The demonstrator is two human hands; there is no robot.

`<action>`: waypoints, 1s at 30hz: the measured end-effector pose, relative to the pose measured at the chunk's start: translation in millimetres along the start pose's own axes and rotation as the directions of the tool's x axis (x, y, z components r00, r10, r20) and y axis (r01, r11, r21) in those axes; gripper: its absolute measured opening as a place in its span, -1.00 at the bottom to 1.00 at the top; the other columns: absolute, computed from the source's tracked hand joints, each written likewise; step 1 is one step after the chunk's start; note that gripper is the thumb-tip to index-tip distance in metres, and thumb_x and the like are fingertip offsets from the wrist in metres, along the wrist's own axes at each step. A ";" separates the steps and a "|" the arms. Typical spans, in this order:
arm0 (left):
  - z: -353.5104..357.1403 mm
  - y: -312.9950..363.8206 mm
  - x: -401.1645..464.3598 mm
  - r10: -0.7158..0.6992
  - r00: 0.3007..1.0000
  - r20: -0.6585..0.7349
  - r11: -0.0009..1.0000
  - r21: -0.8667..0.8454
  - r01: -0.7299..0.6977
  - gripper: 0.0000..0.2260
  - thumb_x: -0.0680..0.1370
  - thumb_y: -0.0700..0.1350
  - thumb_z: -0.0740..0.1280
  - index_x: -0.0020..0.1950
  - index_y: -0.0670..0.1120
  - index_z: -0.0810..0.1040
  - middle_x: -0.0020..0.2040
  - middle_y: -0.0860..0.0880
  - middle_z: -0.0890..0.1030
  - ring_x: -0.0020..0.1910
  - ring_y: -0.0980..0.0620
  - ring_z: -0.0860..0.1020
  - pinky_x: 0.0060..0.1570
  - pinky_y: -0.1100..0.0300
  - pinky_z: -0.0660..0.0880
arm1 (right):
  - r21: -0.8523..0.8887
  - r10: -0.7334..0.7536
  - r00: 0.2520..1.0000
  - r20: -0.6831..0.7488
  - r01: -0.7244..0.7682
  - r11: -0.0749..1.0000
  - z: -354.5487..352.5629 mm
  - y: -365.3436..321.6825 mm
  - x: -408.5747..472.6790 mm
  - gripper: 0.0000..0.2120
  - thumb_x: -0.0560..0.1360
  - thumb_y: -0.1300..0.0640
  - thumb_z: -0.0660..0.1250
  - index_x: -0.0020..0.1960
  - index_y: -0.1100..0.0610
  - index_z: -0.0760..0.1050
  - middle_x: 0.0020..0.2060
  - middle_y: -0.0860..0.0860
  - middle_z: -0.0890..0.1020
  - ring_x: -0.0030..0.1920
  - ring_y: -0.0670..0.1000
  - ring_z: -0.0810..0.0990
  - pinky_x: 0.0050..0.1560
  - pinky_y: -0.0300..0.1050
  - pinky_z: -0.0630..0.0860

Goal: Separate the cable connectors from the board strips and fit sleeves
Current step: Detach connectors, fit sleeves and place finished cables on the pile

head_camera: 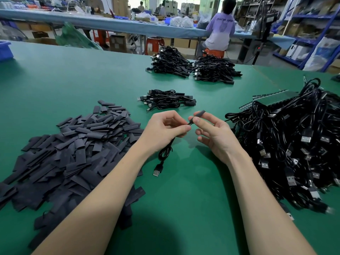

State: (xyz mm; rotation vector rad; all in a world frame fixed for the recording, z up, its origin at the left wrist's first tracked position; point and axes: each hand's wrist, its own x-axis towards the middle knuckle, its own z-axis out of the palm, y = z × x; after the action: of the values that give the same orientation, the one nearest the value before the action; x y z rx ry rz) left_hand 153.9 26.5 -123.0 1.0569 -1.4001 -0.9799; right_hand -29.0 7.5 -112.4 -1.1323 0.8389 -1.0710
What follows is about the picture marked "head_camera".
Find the long blue work table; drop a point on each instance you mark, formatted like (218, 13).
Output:
(74, 21)

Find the red plastic stool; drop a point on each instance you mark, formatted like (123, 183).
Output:
(154, 46)

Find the person's right hand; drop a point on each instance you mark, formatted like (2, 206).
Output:
(218, 136)

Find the black tripod stand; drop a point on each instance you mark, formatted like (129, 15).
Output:
(263, 31)

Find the person's right forearm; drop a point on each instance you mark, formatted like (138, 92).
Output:
(271, 209)

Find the orange plastic stool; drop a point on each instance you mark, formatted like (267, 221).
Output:
(214, 52)

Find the small upright cardboard box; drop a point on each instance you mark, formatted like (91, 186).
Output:
(118, 44)

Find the person's left hand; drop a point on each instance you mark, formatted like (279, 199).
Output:
(162, 131)

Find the white plastic bag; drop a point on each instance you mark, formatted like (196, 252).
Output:
(321, 54)

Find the blue plastic bin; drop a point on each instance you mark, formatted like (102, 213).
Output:
(5, 51)

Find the person's left forearm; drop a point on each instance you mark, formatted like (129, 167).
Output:
(90, 207)

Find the blue metal shelving rack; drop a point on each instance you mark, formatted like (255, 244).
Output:
(316, 18)

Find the pile of black sleeve strips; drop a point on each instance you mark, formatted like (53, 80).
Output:
(69, 156)

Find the green plastic bag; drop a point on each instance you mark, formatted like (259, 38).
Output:
(77, 38)

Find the black heat shrink sleeve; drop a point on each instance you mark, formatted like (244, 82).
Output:
(198, 114)

